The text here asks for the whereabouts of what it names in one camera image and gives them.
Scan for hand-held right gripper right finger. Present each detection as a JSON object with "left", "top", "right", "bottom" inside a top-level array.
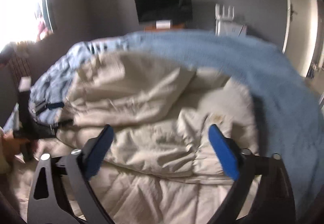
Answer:
[{"left": 208, "top": 124, "right": 296, "bottom": 224}]

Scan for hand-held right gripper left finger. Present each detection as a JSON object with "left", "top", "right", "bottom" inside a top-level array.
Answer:
[{"left": 28, "top": 124, "right": 114, "bottom": 224}]

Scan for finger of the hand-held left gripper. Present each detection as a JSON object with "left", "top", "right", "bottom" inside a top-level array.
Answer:
[
  {"left": 50, "top": 119, "right": 74, "bottom": 131},
  {"left": 34, "top": 101, "right": 65, "bottom": 115}
]

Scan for cream hooded puffer jacket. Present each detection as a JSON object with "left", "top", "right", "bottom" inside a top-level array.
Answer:
[{"left": 10, "top": 50, "right": 262, "bottom": 224}]

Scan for person's left hand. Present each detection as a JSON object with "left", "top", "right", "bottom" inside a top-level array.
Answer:
[{"left": 0, "top": 133, "right": 23, "bottom": 165}]

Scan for dark grid radiator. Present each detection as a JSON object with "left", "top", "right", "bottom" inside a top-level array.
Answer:
[{"left": 7, "top": 48, "right": 33, "bottom": 83}]

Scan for pink soft toys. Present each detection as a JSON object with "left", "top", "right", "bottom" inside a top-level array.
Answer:
[{"left": 36, "top": 17, "right": 52, "bottom": 38}]

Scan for blue fleece blanket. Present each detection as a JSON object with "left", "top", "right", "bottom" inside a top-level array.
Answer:
[{"left": 5, "top": 29, "right": 324, "bottom": 215}]

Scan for window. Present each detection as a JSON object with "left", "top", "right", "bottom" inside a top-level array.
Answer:
[{"left": 0, "top": 0, "right": 58, "bottom": 46}]

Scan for white cardboard box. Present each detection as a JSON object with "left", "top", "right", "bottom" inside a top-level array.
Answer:
[{"left": 216, "top": 18, "right": 248, "bottom": 37}]

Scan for wooden desk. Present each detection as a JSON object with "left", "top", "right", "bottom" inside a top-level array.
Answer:
[{"left": 144, "top": 23, "right": 185, "bottom": 31}]

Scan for small white box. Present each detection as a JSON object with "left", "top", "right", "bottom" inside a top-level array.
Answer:
[{"left": 156, "top": 20, "right": 173, "bottom": 30}]

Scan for white router with antennas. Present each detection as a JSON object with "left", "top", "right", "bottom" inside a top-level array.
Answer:
[{"left": 215, "top": 3, "right": 236, "bottom": 21}]

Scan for black monitor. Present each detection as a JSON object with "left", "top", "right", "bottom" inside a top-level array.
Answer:
[{"left": 134, "top": 0, "right": 193, "bottom": 25}]

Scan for white door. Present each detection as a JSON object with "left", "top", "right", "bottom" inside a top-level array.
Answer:
[{"left": 281, "top": 0, "right": 319, "bottom": 78}]

